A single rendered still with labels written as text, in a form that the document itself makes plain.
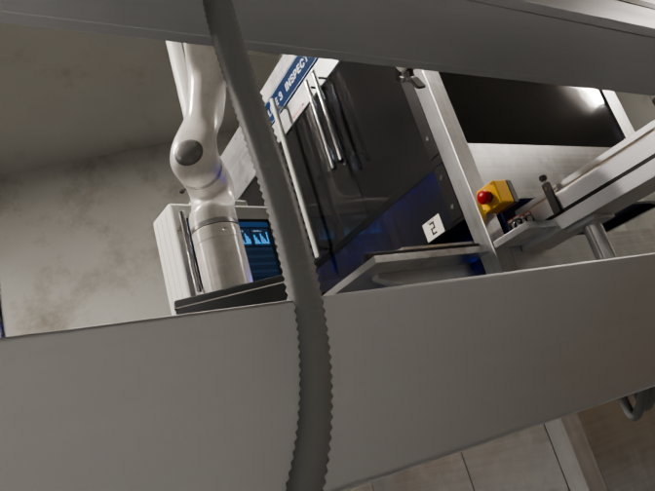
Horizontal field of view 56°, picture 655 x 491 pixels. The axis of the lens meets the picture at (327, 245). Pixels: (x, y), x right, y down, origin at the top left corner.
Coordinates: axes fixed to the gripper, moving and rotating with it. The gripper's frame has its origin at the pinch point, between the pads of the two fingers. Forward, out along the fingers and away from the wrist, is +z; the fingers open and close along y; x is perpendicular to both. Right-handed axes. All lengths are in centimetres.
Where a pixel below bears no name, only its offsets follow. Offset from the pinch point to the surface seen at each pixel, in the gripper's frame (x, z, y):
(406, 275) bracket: 15, 34, 39
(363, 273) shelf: 29, 30, 37
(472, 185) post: -15.7, 23.0, 25.0
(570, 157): -68, 27, 24
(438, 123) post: -20.2, 0.6, 21.4
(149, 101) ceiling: -102, -267, 248
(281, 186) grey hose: 106, 55, -46
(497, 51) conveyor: 63, 43, -44
